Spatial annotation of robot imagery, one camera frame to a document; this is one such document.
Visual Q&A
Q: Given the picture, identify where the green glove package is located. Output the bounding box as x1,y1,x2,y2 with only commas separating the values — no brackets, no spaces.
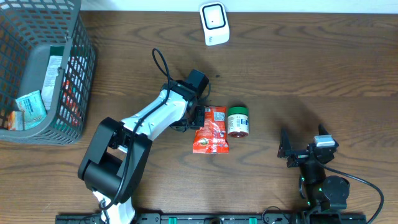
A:
41,46,64,110

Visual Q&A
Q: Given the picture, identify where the white barcode scanner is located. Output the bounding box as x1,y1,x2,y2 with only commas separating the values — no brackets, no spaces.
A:
200,2,230,46

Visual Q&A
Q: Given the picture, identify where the orange snack bag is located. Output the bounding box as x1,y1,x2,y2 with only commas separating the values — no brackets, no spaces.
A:
193,106,229,154

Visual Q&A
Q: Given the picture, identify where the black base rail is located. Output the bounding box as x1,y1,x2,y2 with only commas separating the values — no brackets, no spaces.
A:
55,212,368,224

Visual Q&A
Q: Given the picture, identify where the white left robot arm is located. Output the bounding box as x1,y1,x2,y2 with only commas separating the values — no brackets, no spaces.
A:
78,80,209,223

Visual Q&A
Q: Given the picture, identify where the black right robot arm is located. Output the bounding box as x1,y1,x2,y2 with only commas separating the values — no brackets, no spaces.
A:
277,125,350,212

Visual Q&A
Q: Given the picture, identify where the teal tissue pack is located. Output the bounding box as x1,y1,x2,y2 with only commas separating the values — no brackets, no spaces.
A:
7,90,47,131

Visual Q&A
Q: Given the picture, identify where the grey plastic mesh basket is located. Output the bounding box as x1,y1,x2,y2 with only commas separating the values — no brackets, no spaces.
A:
1,0,96,145

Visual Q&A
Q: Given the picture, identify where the green lid spice jar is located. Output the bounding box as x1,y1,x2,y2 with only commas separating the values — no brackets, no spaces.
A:
227,106,249,138

